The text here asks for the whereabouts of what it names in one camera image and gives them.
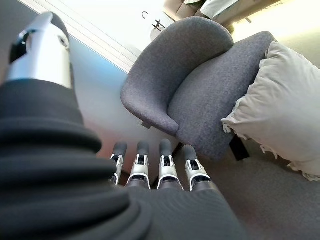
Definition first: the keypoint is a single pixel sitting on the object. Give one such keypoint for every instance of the brown sofa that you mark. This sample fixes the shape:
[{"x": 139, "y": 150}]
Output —
[{"x": 185, "y": 8}]

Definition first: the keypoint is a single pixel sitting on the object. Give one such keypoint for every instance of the grey fabric armchair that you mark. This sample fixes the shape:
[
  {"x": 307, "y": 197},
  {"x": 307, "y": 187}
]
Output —
[{"x": 190, "y": 82}]

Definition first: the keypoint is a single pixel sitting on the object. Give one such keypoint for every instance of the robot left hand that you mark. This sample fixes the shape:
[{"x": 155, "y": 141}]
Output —
[{"x": 62, "y": 175}]

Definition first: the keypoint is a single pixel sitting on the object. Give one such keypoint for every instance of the light cloth on sofa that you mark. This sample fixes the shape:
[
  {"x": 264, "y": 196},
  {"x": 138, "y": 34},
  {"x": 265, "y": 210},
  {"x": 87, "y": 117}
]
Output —
[{"x": 217, "y": 6}]

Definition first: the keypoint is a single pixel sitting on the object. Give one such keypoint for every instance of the light grey fringed cushion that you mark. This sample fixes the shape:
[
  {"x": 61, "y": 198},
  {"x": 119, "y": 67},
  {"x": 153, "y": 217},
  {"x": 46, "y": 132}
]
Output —
[{"x": 282, "y": 110}]

